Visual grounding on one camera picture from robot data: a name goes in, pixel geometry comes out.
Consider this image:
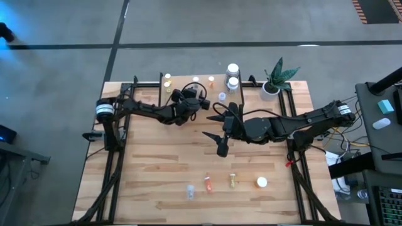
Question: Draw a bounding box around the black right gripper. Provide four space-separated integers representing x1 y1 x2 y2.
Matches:
202 115 246 158

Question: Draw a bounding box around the medium white-capped labelled bottle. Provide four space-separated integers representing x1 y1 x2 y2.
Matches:
226 77 240 96

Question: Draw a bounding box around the large white-capped clear bottle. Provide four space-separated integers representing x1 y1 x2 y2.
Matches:
224 62 241 81

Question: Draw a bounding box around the red translucent vial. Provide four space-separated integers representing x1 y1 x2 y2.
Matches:
204 172 214 193

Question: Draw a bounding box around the wooden shelf with black legs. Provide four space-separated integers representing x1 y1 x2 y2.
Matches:
158 69 245 122

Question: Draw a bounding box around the snake plant in white pot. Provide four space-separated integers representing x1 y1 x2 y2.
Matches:
259 56 302 102

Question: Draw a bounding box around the black connector box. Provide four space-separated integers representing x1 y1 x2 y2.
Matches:
82 131 105 142

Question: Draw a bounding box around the white oval case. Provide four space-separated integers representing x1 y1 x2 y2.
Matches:
372 117 391 130

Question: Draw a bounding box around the black side desk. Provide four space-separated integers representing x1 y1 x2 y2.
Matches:
328 152 402 226

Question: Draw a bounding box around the teal box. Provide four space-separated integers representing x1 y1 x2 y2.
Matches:
377 99 395 115

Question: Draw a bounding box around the black pole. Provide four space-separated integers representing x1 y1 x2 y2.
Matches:
369 67 402 95

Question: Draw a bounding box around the black device on cart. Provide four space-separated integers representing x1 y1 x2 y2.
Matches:
393 89 402 126

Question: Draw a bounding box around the black device with blue light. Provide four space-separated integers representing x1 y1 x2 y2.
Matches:
0 124 18 144

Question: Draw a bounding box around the orange striped floor mat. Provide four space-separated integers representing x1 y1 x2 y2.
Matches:
351 0 402 24

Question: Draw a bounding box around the backlit keyboard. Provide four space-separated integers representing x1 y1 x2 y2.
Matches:
378 187 402 226

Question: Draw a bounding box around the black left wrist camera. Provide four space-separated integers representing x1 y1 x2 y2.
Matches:
181 88 198 99

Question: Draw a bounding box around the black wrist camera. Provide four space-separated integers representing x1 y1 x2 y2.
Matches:
181 88 198 99
226 102 240 117

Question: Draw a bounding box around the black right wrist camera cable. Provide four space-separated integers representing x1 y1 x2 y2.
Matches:
212 102 285 122

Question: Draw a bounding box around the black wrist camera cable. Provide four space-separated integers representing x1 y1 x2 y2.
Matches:
212 102 285 122
180 81 209 104

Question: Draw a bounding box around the black left wrist camera cable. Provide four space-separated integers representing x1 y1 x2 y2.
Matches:
180 81 209 104

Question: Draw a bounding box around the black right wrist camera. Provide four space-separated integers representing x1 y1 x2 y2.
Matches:
226 102 240 117

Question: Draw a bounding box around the yellow cable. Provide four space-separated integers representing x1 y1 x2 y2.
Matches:
323 125 371 148

